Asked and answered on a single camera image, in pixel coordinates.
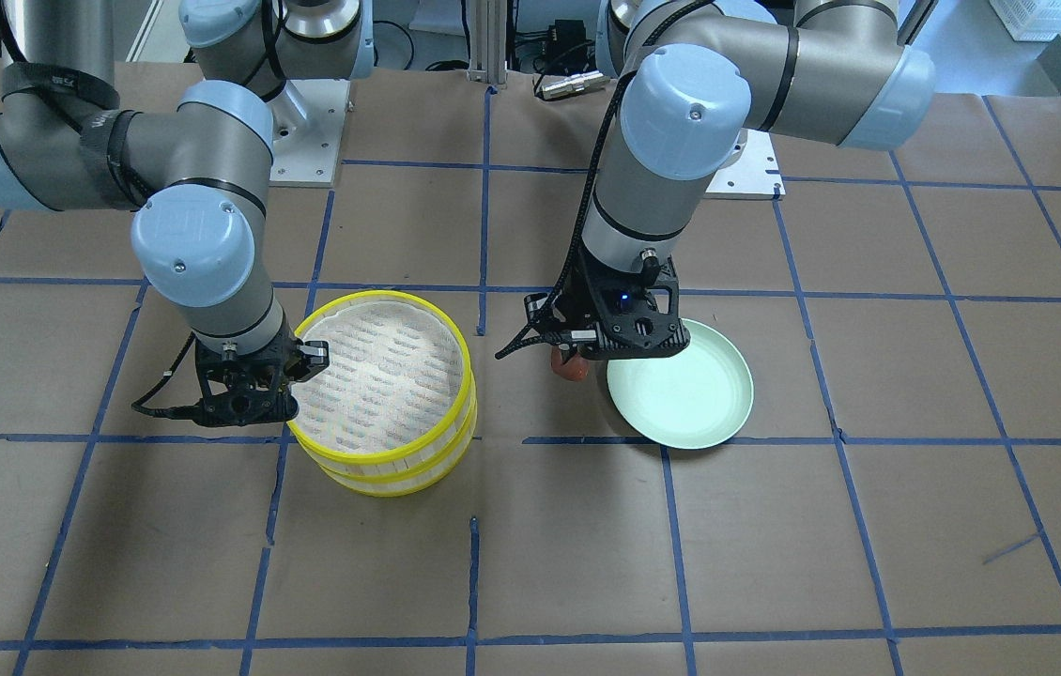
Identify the light green plate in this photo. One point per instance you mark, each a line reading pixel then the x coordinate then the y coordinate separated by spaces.
pixel 695 400

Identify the aluminium frame post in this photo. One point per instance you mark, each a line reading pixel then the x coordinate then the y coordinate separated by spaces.
pixel 487 34

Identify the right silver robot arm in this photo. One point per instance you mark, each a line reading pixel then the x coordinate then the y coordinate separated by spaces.
pixel 196 180

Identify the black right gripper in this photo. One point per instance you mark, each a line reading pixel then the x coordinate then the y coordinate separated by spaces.
pixel 279 365

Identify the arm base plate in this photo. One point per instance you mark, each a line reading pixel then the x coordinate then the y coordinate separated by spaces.
pixel 309 119
pixel 752 173

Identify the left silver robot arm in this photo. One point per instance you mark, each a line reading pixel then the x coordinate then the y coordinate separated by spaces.
pixel 690 77

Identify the yellow steamer layer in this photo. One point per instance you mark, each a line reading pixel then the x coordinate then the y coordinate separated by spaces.
pixel 399 377
pixel 405 475

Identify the brown bun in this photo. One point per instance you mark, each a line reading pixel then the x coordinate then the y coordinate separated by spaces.
pixel 568 364

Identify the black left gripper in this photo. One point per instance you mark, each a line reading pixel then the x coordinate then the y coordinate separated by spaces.
pixel 579 307

